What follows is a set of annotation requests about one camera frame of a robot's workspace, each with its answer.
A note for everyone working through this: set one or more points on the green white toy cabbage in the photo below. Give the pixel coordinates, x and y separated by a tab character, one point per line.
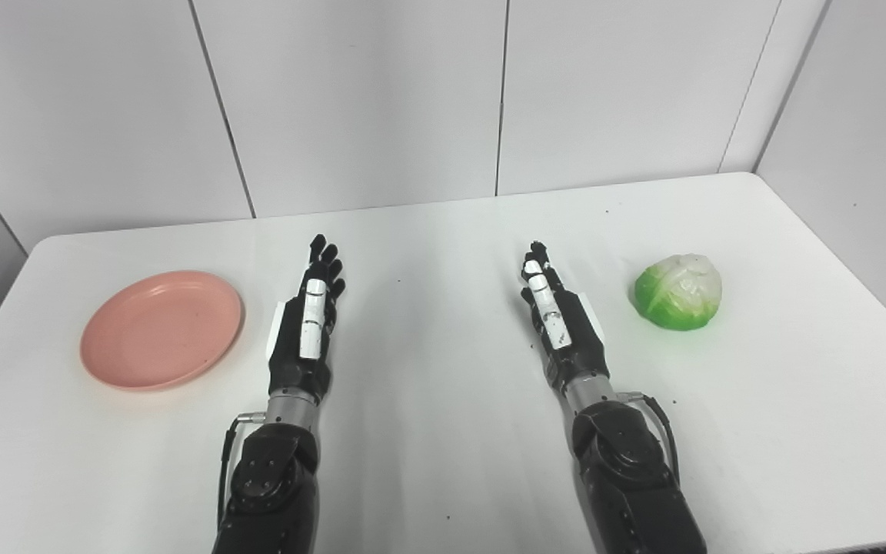
677	296

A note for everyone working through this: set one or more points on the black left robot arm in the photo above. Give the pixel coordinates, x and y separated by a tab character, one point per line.
270	485

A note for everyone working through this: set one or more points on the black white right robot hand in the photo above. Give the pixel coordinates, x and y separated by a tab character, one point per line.
581	346

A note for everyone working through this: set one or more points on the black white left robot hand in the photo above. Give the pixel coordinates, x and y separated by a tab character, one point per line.
294	360

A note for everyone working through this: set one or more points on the pink plate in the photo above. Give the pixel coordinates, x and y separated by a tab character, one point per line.
162	331

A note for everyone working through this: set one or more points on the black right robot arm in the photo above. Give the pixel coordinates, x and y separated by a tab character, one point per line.
627	477

